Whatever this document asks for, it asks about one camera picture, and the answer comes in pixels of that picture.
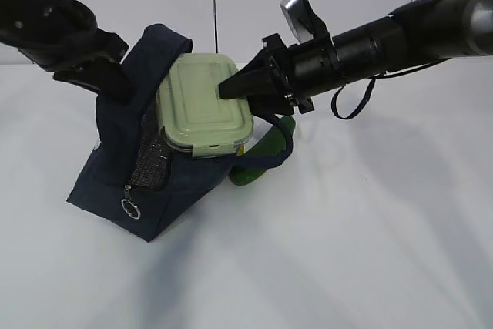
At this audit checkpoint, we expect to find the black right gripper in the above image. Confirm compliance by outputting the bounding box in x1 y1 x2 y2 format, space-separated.
218 34 313 116

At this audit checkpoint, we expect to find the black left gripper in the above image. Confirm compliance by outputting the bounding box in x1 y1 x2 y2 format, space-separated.
18 29 133 104

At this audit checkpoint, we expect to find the green cucumber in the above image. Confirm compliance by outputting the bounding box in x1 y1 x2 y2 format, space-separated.
229 114 296 186

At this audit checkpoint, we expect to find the glass container green lid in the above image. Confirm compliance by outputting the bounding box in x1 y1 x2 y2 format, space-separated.
156 53 253 158

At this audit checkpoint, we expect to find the navy blue lunch bag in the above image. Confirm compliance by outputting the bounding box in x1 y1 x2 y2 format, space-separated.
66 24 296 243

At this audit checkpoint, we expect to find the yellow lemon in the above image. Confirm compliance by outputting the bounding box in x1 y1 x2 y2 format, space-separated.
236 145 248 156

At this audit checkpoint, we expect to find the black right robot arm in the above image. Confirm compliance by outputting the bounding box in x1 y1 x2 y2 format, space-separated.
219 0 492 115

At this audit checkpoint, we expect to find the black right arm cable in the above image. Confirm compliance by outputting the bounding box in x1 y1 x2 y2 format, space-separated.
331 62 450 121

